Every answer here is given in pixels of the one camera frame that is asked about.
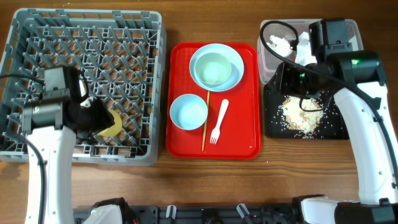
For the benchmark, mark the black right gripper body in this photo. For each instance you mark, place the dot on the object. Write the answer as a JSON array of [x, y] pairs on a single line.
[[295, 81]]

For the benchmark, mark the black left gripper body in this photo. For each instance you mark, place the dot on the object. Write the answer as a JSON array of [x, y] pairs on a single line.
[[96, 118]]

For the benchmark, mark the yellow plastic cup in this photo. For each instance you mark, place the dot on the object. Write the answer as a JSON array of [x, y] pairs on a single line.
[[115, 128]]

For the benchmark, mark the white tissue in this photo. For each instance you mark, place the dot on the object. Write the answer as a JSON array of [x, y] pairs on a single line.
[[281, 46]]

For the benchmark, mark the pale green bowl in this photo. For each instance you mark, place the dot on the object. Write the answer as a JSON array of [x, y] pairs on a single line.
[[213, 68]]

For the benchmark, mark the pale blue bowl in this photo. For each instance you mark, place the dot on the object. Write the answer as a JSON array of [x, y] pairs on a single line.
[[188, 112]]

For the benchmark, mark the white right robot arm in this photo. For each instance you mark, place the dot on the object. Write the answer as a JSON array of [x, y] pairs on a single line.
[[357, 81]]

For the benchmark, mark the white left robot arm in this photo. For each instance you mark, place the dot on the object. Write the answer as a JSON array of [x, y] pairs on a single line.
[[51, 126]]

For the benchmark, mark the rice food waste pile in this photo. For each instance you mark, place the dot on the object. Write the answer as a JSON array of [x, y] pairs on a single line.
[[299, 115]]

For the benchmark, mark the black food waste tray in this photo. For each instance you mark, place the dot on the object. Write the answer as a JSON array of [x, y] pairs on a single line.
[[331, 125]]

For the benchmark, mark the grey dishwasher rack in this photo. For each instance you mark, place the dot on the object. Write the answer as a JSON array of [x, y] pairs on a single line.
[[120, 53]]

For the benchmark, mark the clear plastic bin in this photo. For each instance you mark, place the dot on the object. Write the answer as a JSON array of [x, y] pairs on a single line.
[[269, 63]]

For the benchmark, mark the white round plate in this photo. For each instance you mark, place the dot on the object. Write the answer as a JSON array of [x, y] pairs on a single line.
[[231, 54]]

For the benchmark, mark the red plastic tray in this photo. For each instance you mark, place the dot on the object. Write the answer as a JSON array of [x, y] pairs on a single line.
[[240, 136]]

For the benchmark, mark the wooden chopstick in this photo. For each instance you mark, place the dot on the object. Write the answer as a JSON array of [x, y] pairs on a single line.
[[205, 123]]

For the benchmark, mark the white plastic fork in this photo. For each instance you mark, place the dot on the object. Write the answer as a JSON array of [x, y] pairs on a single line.
[[215, 134]]

